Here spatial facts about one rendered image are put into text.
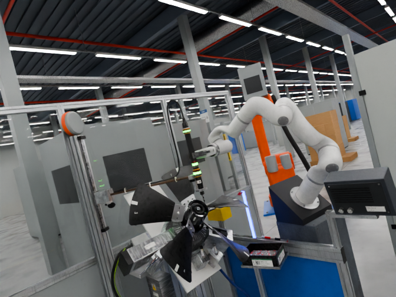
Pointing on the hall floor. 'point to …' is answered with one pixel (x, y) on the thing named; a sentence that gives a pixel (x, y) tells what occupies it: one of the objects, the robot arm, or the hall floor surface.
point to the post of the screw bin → (260, 282)
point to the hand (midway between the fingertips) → (192, 155)
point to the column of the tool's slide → (107, 253)
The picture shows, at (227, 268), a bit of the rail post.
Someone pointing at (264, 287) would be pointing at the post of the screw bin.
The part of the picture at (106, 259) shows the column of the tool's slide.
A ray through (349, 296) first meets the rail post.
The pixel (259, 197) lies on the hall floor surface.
